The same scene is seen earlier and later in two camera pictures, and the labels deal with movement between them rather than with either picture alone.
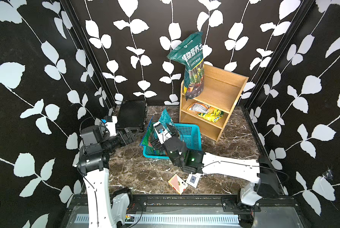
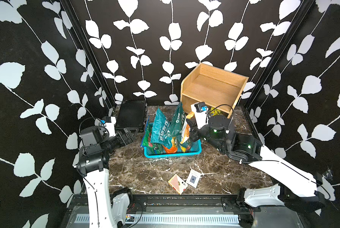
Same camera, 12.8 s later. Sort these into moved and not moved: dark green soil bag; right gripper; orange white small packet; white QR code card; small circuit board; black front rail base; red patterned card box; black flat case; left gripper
Moved: right gripper; dark green soil bag; orange white small packet
Not moved: white QR code card; small circuit board; left gripper; black flat case; red patterned card box; black front rail base
